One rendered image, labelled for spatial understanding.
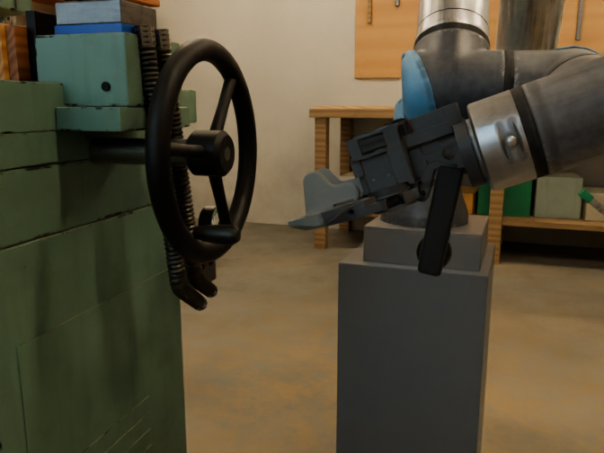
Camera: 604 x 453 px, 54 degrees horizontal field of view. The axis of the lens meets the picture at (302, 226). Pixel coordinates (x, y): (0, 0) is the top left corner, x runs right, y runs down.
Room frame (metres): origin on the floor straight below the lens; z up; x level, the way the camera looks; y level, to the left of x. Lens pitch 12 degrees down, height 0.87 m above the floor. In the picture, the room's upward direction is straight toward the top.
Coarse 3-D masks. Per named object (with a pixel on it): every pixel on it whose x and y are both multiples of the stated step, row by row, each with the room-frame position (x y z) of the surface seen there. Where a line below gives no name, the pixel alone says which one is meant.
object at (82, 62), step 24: (48, 48) 0.78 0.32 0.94; (72, 48) 0.77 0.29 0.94; (96, 48) 0.76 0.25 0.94; (120, 48) 0.75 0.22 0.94; (48, 72) 0.78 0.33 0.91; (72, 72) 0.77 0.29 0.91; (96, 72) 0.76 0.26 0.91; (120, 72) 0.75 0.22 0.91; (72, 96) 0.77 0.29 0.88; (96, 96) 0.76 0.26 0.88; (120, 96) 0.75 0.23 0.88; (144, 96) 0.78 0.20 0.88
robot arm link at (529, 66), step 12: (564, 48) 0.70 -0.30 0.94; (576, 48) 0.69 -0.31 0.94; (588, 48) 0.69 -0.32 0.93; (516, 60) 0.66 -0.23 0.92; (528, 60) 0.66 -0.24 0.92; (540, 60) 0.65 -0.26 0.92; (552, 60) 0.65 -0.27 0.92; (564, 60) 0.62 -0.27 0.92; (516, 72) 0.65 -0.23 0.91; (528, 72) 0.65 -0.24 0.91; (540, 72) 0.65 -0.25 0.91; (516, 84) 0.65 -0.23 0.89
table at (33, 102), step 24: (0, 96) 0.68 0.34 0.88; (24, 96) 0.71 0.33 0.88; (48, 96) 0.75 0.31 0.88; (192, 96) 1.12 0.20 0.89; (0, 120) 0.67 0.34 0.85; (24, 120) 0.71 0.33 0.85; (48, 120) 0.75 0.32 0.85; (72, 120) 0.75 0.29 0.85; (96, 120) 0.74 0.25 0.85; (120, 120) 0.73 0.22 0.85; (144, 120) 0.78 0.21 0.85; (192, 120) 1.11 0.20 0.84
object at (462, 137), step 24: (408, 120) 0.60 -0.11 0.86; (432, 120) 0.60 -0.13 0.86; (456, 120) 0.58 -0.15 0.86; (360, 144) 0.59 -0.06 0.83; (384, 144) 0.59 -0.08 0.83; (408, 144) 0.59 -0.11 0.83; (432, 144) 0.59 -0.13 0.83; (456, 144) 0.58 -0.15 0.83; (360, 168) 0.59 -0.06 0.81; (384, 168) 0.59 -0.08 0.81; (408, 168) 0.58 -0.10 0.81; (432, 168) 0.59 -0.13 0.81; (384, 192) 0.58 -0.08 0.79; (408, 192) 0.58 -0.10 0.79
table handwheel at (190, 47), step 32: (192, 64) 0.72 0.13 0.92; (224, 64) 0.81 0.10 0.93; (160, 96) 0.66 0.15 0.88; (224, 96) 0.83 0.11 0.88; (160, 128) 0.65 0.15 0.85; (96, 160) 0.82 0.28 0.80; (128, 160) 0.80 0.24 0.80; (160, 160) 0.64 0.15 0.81; (192, 160) 0.76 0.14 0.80; (224, 160) 0.77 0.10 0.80; (256, 160) 0.91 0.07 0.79; (160, 192) 0.65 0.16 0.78; (224, 192) 0.80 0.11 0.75; (160, 224) 0.66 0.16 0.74; (224, 224) 0.82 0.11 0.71; (192, 256) 0.71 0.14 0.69
